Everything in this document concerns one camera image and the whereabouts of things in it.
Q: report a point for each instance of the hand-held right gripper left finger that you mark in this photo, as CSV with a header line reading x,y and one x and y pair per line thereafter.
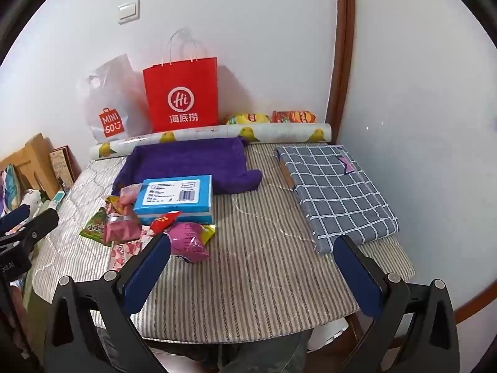
x,y
149,268

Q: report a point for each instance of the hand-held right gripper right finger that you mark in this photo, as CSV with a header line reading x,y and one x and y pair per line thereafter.
x,y
355,276

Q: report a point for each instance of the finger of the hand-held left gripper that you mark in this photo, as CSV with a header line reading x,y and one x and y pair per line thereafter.
x,y
13,219
39,225

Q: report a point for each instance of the pink and white snack packet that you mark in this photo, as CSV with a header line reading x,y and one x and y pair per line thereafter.
x,y
124,256

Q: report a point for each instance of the magenta snack packet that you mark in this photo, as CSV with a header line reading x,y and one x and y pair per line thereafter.
x,y
188,243

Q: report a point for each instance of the pink silver-banded snack packet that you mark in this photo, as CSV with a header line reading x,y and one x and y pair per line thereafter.
x,y
120,231

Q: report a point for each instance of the small red snack packet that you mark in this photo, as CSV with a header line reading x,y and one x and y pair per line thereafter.
x,y
163,222

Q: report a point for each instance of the green snack packet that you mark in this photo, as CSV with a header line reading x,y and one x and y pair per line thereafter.
x,y
91,229

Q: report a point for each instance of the blue tissue pack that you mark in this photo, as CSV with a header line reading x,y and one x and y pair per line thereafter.
x,y
174,202

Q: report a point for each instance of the purple towel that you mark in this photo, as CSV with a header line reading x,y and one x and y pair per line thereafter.
x,y
186,159

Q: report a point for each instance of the white dotted pillow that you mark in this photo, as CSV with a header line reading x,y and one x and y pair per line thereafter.
x,y
35,200

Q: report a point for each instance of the teal small box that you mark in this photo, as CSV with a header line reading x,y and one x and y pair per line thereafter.
x,y
58,200

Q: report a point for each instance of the teal floral pillow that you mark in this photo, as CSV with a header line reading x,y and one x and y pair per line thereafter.
x,y
7,184

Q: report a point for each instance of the brown patterned flat box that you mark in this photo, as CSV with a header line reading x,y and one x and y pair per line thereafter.
x,y
62,169

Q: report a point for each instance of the light wooden bed headboard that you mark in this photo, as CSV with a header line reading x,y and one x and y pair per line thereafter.
x,y
35,159

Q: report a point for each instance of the grey checkered cloth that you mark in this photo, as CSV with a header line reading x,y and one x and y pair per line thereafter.
x,y
341,194

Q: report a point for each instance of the brown flat board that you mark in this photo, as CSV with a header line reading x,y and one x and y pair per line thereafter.
x,y
286,175

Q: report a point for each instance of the person's dark pants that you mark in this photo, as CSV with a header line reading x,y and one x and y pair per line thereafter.
x,y
240,357

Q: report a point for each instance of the lemon print paper roll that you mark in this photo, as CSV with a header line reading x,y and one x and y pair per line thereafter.
x,y
202,134

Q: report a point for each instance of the white plastic shopping bag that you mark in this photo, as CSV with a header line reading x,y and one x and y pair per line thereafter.
x,y
112,97

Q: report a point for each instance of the orange snack bag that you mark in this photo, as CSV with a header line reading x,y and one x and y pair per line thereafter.
x,y
295,116

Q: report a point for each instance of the red paper shopping bag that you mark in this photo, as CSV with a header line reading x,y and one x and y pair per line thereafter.
x,y
178,97

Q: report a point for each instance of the yellow snack bag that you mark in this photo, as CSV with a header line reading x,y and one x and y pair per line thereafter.
x,y
248,118

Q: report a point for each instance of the brown wooden door frame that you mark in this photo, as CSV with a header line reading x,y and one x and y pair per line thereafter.
x,y
339,46

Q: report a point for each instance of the white light switch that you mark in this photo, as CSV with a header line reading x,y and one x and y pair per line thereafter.
x,y
129,11

